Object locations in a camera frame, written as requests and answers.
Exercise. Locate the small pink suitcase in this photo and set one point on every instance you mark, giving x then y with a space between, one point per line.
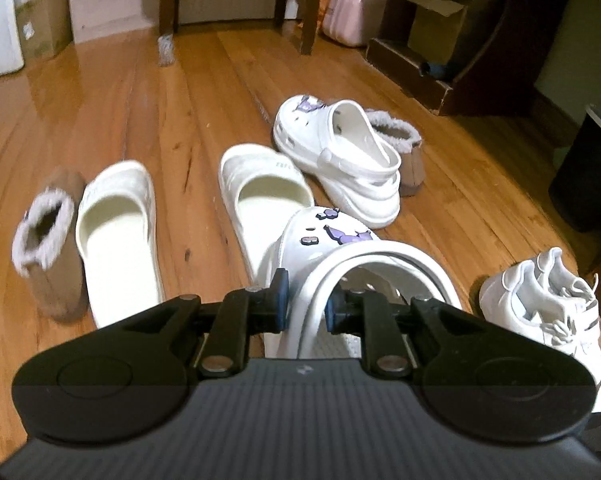
355 15

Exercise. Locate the white lace-up sneaker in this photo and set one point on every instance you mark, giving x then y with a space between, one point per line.
583 320
510 300

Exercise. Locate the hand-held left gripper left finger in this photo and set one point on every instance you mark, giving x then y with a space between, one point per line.
279 305

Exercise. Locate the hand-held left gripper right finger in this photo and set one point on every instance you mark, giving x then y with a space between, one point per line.
331 312

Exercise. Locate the brown fleece-lined slipper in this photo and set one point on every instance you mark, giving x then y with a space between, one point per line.
413 170
63 280

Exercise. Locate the open cardboard box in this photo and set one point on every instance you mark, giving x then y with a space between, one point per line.
440 25

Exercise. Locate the closed cardboard box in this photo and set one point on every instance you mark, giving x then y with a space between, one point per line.
45 25

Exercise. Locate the dark wooden cabinet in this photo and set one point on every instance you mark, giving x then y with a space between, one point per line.
530 35

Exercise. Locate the light wooden board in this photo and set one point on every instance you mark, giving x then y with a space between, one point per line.
110 0

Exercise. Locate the cream slide sandal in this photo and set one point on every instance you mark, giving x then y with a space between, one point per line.
260 200
115 240

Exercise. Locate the dark blue tube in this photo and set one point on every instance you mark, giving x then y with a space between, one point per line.
438 69

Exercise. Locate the clear plastic wrap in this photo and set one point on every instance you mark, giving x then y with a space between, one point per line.
165 50

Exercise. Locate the white clog with charms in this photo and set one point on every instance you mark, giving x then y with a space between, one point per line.
298 252
360 185

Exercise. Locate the black bin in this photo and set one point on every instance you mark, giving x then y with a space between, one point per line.
590 175

